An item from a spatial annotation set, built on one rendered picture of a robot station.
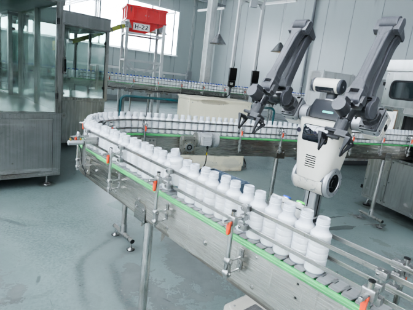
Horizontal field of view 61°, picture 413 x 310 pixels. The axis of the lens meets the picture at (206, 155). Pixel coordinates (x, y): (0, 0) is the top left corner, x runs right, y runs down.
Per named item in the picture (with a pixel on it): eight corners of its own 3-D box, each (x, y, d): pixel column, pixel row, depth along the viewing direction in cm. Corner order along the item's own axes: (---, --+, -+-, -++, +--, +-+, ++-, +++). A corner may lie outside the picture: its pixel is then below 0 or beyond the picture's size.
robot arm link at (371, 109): (412, 32, 154) (388, 32, 162) (404, 12, 145) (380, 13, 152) (372, 122, 151) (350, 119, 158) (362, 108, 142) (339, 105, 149)
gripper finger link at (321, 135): (325, 149, 141) (335, 129, 142) (310, 145, 146) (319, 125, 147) (331, 155, 146) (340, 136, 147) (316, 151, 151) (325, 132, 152)
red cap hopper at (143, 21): (118, 136, 782) (126, 3, 721) (114, 130, 846) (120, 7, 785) (158, 137, 818) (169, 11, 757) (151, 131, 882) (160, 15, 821)
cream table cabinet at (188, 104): (227, 162, 659) (235, 99, 633) (242, 171, 603) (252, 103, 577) (171, 160, 616) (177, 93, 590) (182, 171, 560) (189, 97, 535)
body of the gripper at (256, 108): (257, 116, 170) (264, 103, 171) (242, 111, 177) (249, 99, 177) (263, 122, 175) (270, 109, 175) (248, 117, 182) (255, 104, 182)
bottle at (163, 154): (153, 182, 165) (155, 149, 161) (165, 182, 167) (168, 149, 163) (155, 187, 159) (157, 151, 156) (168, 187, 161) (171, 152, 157)
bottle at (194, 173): (201, 203, 146) (205, 165, 142) (190, 205, 142) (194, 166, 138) (192, 198, 150) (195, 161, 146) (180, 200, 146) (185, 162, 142)
